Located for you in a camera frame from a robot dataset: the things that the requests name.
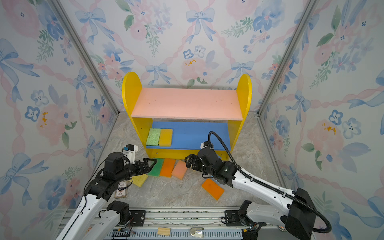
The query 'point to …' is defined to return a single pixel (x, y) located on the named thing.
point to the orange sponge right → (213, 188)
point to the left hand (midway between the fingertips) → (150, 160)
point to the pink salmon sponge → (180, 169)
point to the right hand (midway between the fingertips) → (189, 159)
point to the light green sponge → (153, 137)
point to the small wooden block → (164, 231)
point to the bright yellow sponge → (165, 138)
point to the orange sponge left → (167, 167)
